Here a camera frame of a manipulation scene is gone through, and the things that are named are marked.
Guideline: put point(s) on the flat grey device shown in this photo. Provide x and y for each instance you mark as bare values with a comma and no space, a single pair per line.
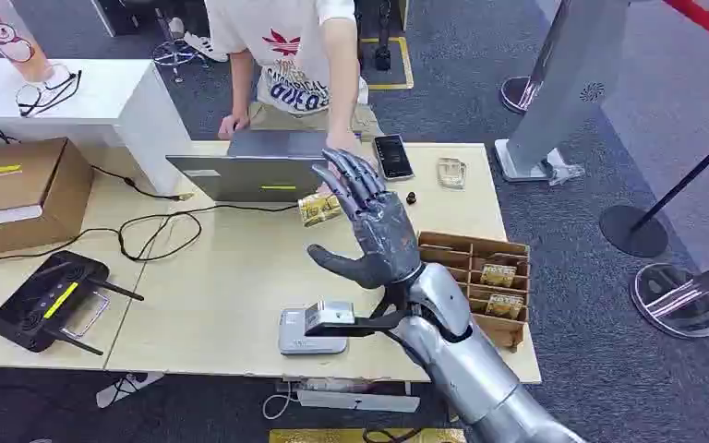
296,343

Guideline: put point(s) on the yellow floor tape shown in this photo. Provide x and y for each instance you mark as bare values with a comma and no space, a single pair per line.
408,64

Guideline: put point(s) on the chrome stanchion with round base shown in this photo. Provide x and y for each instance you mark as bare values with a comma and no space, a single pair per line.
515,95
675,302

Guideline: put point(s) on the black smartphone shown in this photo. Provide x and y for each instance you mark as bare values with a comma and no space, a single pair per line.
393,157

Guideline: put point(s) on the brown cardboard box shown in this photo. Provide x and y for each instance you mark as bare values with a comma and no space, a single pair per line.
18,195

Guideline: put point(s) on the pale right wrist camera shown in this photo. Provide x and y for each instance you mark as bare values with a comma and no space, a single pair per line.
329,315

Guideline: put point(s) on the grey standing panel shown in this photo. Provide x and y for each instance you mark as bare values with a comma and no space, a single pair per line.
574,79

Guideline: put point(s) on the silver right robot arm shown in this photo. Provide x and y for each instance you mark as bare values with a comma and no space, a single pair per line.
471,367

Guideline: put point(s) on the black rimmed glasses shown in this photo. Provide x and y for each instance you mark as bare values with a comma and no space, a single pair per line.
36,104

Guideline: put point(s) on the black tripod stand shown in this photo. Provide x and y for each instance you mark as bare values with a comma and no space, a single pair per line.
382,37

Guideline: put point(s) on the red barrier belt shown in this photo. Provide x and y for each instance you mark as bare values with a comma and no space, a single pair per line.
706,21

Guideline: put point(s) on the black router with antennas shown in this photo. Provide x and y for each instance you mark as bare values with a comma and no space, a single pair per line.
42,302

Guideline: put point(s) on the person's left hand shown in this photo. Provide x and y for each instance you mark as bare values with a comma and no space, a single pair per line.
345,142

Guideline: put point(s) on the grey laptop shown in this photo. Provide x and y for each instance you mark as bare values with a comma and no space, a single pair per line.
244,174

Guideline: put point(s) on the small black knob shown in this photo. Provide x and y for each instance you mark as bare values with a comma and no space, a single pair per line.
411,198

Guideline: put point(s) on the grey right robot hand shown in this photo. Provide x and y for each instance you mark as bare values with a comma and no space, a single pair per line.
382,235

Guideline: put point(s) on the gold sheet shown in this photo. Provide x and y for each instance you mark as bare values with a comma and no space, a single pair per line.
318,436

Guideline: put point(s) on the cartoon print cup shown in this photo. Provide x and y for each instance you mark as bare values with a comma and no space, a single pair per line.
9,37

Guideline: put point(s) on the white cabinet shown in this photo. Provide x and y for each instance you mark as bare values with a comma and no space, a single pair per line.
116,104

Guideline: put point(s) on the wooden card box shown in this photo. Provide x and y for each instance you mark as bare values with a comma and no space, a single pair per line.
452,251

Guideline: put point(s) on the person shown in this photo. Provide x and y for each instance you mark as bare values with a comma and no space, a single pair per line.
287,55

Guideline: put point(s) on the white desk foot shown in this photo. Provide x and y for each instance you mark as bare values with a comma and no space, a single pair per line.
125,389

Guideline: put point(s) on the white shoe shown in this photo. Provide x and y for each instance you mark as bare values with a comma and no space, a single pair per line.
204,46

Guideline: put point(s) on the gold printed card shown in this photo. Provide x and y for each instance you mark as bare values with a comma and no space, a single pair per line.
498,275
319,210
505,306

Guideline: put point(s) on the clear plastic card sleeve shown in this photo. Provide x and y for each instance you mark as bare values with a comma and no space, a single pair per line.
99,312

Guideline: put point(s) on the black stanchion with round base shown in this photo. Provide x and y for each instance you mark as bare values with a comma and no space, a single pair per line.
633,232

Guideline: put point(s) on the white power strip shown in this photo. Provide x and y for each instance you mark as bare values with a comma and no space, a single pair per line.
357,402

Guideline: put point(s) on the person's right hand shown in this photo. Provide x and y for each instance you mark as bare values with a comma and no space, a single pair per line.
232,125

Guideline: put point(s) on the clear pack of gold cards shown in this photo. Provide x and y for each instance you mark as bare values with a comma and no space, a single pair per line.
452,173

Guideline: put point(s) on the chrome chair base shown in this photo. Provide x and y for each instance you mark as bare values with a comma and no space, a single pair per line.
174,55

